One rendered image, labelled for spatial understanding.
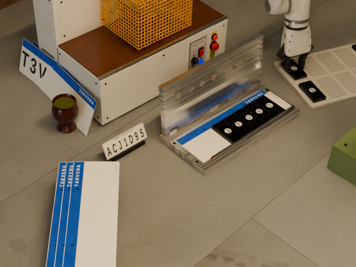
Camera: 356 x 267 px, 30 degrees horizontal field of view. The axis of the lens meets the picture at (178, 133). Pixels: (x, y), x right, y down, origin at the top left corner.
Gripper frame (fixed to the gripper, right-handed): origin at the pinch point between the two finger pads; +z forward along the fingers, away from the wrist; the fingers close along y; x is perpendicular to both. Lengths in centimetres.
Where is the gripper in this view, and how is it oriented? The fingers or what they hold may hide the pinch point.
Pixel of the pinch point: (294, 65)
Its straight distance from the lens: 242.0
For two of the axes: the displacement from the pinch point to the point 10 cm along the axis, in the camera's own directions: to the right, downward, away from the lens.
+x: -4.1, -4.7, 7.8
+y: 9.1, -2.5, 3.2
